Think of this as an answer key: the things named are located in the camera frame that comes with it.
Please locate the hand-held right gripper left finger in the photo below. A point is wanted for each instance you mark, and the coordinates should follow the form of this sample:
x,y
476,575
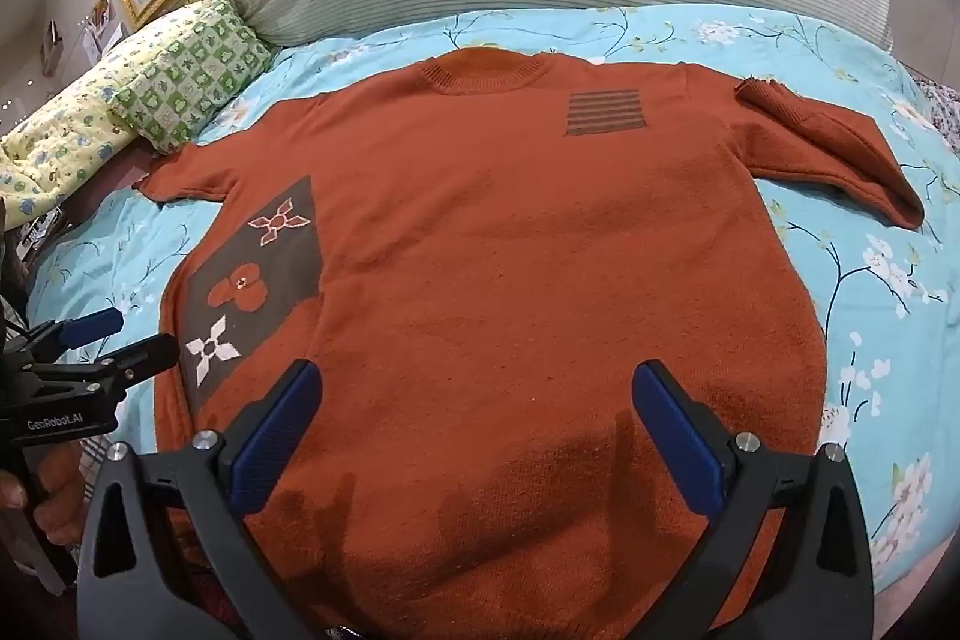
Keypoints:
x,y
274,437

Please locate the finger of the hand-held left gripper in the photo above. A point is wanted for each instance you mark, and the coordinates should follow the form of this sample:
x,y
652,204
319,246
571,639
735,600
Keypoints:
x,y
94,325
146,355

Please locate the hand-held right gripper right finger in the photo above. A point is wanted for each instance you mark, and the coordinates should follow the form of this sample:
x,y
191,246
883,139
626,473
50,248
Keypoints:
x,y
679,437

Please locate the orange knit sweater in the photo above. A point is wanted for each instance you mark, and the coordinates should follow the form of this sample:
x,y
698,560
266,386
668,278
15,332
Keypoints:
x,y
487,235

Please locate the person's left hand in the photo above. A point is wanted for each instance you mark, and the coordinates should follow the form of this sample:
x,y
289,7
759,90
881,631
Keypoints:
x,y
64,482

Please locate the yellow patterned pillow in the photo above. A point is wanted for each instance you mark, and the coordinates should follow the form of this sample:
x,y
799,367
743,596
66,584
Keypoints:
x,y
67,115

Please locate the blue floral bed sheet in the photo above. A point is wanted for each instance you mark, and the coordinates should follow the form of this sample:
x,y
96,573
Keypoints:
x,y
810,235

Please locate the green checkered pillow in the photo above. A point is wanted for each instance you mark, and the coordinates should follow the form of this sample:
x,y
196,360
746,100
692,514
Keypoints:
x,y
195,70

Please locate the grey patterned cloth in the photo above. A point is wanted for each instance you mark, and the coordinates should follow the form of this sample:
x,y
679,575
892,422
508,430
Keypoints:
x,y
943,111

